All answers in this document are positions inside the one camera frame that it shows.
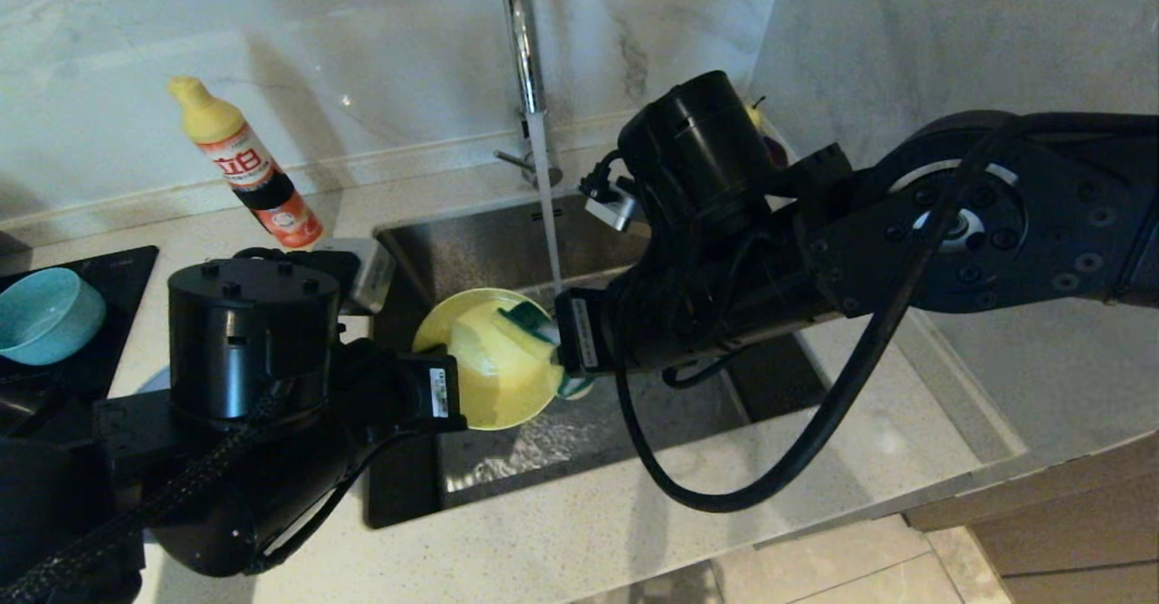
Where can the light wood cabinet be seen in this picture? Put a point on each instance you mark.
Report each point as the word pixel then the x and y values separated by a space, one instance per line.
pixel 1068 541

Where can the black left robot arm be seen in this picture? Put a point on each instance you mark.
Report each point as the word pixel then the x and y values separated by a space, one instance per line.
pixel 244 332

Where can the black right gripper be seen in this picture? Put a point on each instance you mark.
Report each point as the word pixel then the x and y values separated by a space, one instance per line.
pixel 688 314

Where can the stainless steel sink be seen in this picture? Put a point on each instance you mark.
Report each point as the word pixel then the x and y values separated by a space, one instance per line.
pixel 489 242

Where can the running water stream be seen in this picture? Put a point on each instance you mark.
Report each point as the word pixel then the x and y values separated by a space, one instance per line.
pixel 548 224

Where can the yellow bowl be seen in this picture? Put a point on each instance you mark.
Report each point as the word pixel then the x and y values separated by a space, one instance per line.
pixel 489 378

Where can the teal bowl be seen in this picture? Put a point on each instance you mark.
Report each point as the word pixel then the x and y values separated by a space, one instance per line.
pixel 45 314

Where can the yellow dish soap bottle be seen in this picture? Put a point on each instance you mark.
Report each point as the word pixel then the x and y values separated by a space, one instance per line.
pixel 244 165

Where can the dark red apple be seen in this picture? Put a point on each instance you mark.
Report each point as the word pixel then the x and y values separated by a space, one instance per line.
pixel 776 153

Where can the green and yellow sponge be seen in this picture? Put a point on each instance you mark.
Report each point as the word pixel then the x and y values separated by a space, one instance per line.
pixel 530 319

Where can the chrome kitchen faucet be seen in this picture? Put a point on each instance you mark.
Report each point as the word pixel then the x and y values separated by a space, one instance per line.
pixel 522 43

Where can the black induction cooktop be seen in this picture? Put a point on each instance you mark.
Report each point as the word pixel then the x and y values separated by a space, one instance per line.
pixel 127 278

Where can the yellow pear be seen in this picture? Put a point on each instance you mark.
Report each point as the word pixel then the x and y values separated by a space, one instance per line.
pixel 757 115

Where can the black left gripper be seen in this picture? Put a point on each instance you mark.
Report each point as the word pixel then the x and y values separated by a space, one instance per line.
pixel 407 396

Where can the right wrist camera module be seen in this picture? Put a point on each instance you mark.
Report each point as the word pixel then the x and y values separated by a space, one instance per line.
pixel 620 210

